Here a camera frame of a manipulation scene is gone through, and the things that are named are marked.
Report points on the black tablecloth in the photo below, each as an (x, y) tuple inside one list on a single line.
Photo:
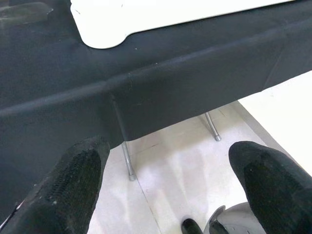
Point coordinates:
[(146, 92)]

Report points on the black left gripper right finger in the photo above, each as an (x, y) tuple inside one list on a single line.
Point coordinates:
[(275, 190)]

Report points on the metal table leg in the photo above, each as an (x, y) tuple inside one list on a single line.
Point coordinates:
[(212, 126), (128, 161)]

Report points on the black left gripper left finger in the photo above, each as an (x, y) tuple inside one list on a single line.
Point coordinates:
[(68, 190)]

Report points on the white plastic table top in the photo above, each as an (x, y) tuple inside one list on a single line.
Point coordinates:
[(146, 17)]

